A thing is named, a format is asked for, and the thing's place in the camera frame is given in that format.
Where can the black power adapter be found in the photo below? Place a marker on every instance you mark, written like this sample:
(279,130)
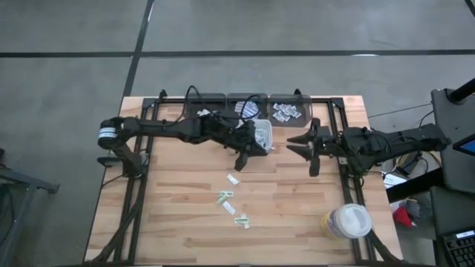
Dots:
(411,167)

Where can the black keyboard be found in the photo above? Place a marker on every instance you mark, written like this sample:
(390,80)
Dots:
(462,252)

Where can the disinfecting wipes canister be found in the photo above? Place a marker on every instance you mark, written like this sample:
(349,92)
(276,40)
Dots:
(350,220)

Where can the white plastic bin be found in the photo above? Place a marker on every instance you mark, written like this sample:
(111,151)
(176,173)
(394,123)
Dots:
(268,128)

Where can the black side desk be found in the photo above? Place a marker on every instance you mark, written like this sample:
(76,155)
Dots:
(445,111)

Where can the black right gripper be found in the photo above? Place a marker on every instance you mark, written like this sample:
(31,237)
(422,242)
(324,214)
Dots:
(323,146)

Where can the red fabric item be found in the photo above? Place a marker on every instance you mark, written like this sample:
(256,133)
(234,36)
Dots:
(402,219)

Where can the green label packet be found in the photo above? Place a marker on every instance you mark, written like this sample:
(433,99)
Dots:
(241,220)
(226,193)
(222,200)

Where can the black pole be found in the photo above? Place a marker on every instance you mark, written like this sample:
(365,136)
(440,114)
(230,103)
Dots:
(462,92)

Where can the blue striped bandage packet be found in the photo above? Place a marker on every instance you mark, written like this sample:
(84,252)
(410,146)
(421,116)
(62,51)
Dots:
(238,107)
(254,112)
(249,105)

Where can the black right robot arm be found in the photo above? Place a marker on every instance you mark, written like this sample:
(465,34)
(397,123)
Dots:
(389,144)

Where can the grey metal stand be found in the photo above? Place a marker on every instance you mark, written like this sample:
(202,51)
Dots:
(29,182)

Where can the grey plastic bin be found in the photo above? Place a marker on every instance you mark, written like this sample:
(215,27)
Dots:
(306,111)
(232,99)
(193,107)

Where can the black aluminium table frame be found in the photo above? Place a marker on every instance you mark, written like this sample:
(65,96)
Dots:
(170,100)

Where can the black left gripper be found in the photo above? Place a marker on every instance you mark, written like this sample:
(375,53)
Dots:
(241,139)

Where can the monitor with blue screen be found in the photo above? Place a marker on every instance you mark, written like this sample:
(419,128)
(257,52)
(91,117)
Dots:
(468,146)

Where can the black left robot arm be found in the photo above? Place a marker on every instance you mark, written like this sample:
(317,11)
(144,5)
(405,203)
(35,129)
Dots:
(159,128)

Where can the grey fabric item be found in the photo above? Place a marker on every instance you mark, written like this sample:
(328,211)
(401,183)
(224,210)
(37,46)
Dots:
(413,207)

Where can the white paper sheet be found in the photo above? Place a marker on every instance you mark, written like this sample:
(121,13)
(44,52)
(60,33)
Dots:
(393,180)

